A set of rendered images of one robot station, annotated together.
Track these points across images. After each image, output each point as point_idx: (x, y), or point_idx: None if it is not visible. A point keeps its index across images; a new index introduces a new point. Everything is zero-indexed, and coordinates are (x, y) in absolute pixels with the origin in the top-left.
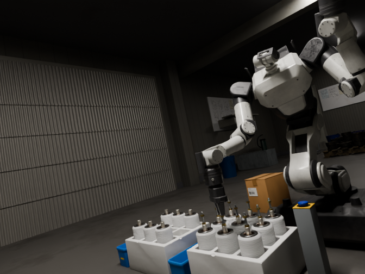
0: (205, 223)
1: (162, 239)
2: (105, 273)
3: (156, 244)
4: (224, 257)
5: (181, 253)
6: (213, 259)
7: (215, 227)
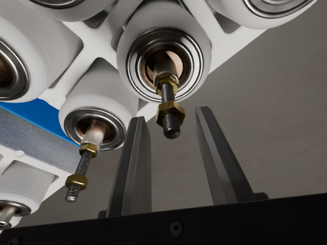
0: (93, 149)
1: (47, 186)
2: (56, 191)
3: (58, 186)
4: (210, 72)
5: (61, 135)
6: None
7: (45, 86)
